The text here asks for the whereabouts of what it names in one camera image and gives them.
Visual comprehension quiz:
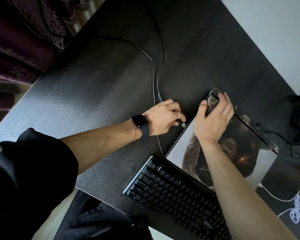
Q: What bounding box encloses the person's right hand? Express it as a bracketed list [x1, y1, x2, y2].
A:
[194, 92, 235, 145]

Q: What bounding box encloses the black keyboard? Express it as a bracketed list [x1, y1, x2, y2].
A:
[123, 155, 233, 240]

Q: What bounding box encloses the laptop with printed portrait skin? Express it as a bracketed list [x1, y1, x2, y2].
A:
[165, 88, 278, 193]

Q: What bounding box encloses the thin black keyboard cable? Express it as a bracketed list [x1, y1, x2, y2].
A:
[90, 7, 188, 159]

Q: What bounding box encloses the person's left forearm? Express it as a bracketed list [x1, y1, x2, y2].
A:
[59, 121, 143, 175]

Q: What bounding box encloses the white cable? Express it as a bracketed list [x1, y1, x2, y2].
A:
[260, 183, 300, 225]

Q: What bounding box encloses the thin black charger cable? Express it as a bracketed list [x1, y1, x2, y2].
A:
[256, 123, 298, 146]

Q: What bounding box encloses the person's right forearm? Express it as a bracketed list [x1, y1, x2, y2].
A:
[201, 140, 298, 240]

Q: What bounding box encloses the dark wooden desk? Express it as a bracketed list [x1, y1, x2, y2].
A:
[0, 0, 300, 240]

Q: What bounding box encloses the black smartwatch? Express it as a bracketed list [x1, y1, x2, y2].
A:
[129, 114, 150, 142]

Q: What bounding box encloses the cream and purple curtain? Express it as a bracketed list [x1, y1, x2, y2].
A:
[0, 0, 98, 124]

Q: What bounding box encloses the black shirt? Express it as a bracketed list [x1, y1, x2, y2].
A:
[0, 127, 153, 240]

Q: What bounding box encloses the person's left hand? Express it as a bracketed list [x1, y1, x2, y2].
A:
[142, 99, 187, 137]

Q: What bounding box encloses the thick black power cord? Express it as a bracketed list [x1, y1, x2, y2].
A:
[287, 95, 300, 163]

